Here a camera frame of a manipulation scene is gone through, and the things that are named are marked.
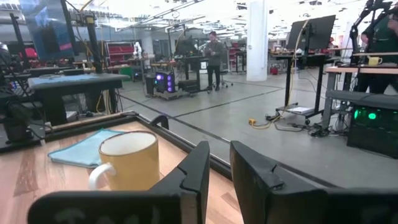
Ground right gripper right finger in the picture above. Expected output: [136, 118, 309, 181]
[229, 140, 398, 224]

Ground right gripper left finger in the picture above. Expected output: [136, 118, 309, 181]
[27, 141, 211, 224]

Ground yellow mug white handle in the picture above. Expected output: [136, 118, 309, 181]
[88, 130, 160, 191]

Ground white paper sheet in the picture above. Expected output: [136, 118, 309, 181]
[285, 106, 315, 115]

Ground light blue cloth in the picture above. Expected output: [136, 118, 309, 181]
[47, 128, 125, 169]

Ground computer tower purple lights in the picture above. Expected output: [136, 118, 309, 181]
[154, 71, 176, 94]

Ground black computer green light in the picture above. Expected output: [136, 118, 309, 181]
[346, 104, 398, 159]

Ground black rolling monitor stand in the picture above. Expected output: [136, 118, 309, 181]
[270, 52, 341, 121]

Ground office chair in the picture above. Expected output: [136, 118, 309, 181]
[217, 49, 234, 88]

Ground black standing desk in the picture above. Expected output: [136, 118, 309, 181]
[174, 54, 212, 94]

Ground person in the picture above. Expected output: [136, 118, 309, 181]
[203, 30, 225, 91]
[354, 12, 398, 94]

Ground grey desk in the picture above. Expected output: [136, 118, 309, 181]
[27, 73, 131, 127]

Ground white pillar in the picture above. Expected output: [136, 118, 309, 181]
[246, 0, 269, 82]

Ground wooden workbench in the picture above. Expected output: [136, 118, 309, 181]
[322, 63, 398, 130]

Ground red storage rack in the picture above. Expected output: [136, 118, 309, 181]
[105, 41, 136, 68]

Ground small yellow mug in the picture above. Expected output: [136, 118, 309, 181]
[367, 55, 383, 67]

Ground black monitor on stand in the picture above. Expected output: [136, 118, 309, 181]
[285, 14, 336, 50]

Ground black upright pole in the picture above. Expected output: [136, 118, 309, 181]
[83, 12, 103, 74]

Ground computer monitor blue screen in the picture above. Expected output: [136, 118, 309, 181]
[19, 0, 77, 62]

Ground black floor cable heap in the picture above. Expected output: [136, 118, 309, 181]
[264, 113, 349, 138]

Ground long yellow cable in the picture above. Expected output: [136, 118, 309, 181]
[248, 19, 310, 130]

